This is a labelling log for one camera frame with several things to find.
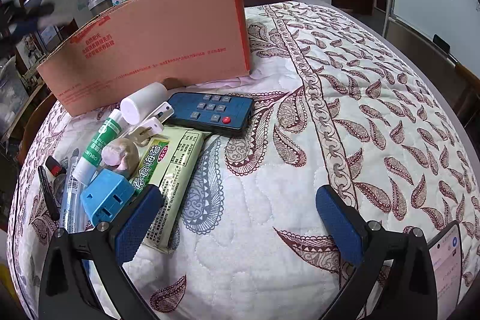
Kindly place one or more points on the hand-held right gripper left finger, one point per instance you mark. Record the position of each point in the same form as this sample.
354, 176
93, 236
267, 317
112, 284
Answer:
138, 222

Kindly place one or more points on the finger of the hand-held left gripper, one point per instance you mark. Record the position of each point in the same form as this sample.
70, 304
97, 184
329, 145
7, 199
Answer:
22, 20

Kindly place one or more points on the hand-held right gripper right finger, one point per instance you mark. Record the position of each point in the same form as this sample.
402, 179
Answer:
337, 222

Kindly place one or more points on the blue plug adapter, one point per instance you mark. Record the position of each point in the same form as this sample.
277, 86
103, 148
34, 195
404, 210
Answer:
105, 196

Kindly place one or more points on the green seaweed packet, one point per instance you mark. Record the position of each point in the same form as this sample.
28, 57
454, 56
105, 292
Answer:
172, 170

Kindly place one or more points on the pink white round object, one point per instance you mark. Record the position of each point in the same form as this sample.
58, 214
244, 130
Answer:
120, 155

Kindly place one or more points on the clear plastic tube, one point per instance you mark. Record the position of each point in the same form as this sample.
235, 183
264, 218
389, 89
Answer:
69, 200

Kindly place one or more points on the grey stone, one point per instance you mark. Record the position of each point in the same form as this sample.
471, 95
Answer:
58, 188

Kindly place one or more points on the green white glue stick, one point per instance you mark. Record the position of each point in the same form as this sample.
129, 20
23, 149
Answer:
99, 143

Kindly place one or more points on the white plastic clip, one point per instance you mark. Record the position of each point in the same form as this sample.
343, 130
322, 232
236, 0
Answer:
150, 128

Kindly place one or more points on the black pen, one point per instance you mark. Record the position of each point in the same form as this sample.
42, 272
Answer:
47, 192

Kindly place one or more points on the red black lighter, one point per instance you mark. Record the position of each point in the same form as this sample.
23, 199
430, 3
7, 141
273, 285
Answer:
54, 166

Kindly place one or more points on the white plastic bottle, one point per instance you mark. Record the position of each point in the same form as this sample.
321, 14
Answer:
140, 102

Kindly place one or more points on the brown cardboard box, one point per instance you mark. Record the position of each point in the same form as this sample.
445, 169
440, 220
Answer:
150, 42

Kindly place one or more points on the blue remote control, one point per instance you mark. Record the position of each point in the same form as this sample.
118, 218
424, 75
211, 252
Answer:
210, 110

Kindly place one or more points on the paisley printed quilt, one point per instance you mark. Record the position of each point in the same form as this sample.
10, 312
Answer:
262, 211

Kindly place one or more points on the curved wooden chair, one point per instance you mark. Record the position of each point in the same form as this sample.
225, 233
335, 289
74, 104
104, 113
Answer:
33, 121

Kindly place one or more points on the smartphone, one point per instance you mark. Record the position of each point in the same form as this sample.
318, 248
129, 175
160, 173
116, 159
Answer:
446, 267

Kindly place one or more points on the dark wooden chair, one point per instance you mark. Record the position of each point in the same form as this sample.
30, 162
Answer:
468, 95

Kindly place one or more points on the black whiteboard eraser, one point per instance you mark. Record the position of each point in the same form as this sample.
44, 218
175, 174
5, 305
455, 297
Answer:
440, 42

